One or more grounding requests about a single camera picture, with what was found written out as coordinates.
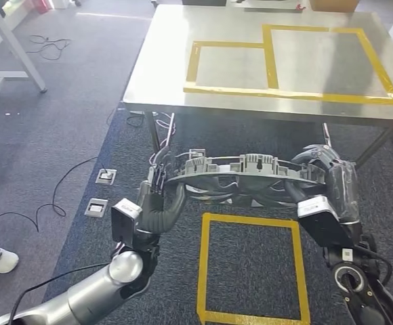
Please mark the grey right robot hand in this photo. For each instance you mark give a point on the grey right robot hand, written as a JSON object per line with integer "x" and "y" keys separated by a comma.
{"x": 344, "y": 193}

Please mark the grey wheel hubcap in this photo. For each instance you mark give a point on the grey wheel hubcap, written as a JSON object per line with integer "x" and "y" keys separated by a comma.
{"x": 244, "y": 175}

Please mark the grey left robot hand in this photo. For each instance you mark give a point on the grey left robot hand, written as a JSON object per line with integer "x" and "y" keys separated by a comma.
{"x": 154, "y": 211}

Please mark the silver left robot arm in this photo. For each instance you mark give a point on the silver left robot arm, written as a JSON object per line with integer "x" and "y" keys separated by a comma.
{"x": 91, "y": 294}

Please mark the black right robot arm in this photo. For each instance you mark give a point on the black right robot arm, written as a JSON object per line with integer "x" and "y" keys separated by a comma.
{"x": 359, "y": 287}

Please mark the floor socket box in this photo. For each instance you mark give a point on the floor socket box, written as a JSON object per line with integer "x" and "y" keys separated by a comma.
{"x": 106, "y": 176}
{"x": 96, "y": 207}

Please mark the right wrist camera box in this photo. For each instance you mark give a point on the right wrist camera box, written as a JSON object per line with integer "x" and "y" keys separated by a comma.
{"x": 322, "y": 224}

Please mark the brown cardboard box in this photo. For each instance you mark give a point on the brown cardboard box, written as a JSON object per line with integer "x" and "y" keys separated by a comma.
{"x": 333, "y": 5}

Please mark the steel workbench table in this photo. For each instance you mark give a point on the steel workbench table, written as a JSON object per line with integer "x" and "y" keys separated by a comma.
{"x": 162, "y": 67}

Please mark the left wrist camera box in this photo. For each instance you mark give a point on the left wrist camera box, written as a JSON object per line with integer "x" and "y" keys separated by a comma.
{"x": 123, "y": 224}

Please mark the white frame table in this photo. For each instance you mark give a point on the white frame table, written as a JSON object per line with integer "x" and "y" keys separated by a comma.
{"x": 10, "y": 42}

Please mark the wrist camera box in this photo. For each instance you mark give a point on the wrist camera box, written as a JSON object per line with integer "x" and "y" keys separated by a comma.
{"x": 123, "y": 224}
{"x": 322, "y": 224}

